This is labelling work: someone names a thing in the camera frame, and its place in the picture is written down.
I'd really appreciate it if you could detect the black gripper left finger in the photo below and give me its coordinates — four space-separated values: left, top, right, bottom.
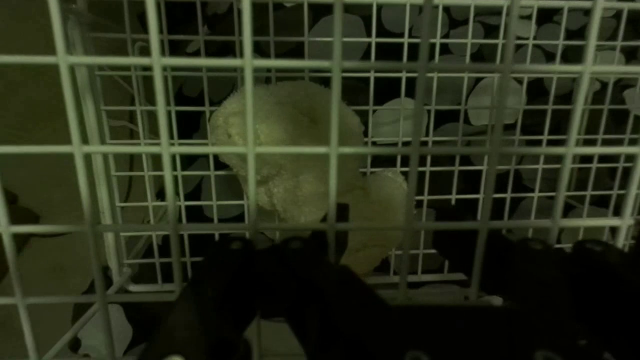
139 227 402 360

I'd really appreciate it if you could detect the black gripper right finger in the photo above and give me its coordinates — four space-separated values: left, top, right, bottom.
432 222 640 360

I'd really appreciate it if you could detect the white wire two-tier rack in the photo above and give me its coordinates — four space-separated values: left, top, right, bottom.
0 0 640 360

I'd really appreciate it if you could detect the white plush toy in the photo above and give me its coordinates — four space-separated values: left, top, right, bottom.
207 77 420 279

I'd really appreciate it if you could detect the black pebble-print bedspread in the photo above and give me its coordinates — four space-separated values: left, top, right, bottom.
119 0 640 248

